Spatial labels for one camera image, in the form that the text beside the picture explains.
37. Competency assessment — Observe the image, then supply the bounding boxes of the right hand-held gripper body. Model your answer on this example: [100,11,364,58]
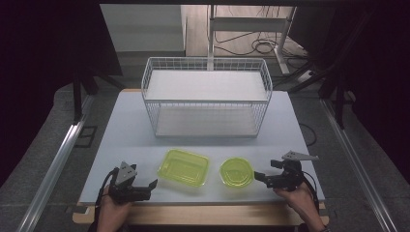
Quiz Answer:
[266,150,320,193]

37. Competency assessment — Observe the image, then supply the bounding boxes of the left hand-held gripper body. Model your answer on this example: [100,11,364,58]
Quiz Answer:
[107,160,153,205]

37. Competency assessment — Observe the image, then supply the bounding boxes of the round green plastic container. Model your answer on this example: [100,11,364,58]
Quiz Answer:
[219,156,256,189]

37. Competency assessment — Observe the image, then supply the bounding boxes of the rectangular green plastic container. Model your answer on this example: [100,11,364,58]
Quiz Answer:
[157,148,211,189]

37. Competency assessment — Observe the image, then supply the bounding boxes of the white wire rack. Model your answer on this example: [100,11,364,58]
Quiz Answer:
[140,56,274,139]

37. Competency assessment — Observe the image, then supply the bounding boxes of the person's left hand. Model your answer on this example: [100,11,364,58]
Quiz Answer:
[96,187,133,228]

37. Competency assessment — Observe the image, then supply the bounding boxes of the person's right hand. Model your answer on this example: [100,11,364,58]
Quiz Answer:
[273,182,324,224]

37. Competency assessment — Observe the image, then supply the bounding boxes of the black floor tape square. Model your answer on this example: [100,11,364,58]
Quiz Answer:
[74,125,99,150]

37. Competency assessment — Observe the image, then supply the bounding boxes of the black metal stand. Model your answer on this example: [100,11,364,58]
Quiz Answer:
[71,63,128,125]
[272,9,371,131]

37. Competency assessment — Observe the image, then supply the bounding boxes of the white cabinet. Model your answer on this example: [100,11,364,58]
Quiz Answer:
[99,3,188,54]

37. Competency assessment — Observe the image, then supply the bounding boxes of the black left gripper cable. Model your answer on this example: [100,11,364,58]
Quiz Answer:
[94,166,120,208]

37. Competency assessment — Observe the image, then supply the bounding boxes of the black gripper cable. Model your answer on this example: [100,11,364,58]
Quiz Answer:
[94,166,120,208]
[302,171,321,215]

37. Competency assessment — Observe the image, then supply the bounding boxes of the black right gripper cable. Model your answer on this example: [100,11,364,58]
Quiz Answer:
[302,171,321,215]

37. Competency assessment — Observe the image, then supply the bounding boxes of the thin black cable loop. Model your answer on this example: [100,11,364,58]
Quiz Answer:
[298,122,319,148]

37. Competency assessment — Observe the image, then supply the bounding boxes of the aluminium rail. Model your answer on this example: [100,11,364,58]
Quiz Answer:
[15,95,95,232]
[319,98,399,232]

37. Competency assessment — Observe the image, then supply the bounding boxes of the black floor cables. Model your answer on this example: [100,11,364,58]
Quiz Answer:
[214,5,309,60]

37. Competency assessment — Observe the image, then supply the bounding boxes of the white metal desk frame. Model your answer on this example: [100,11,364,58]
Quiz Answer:
[207,4,298,75]

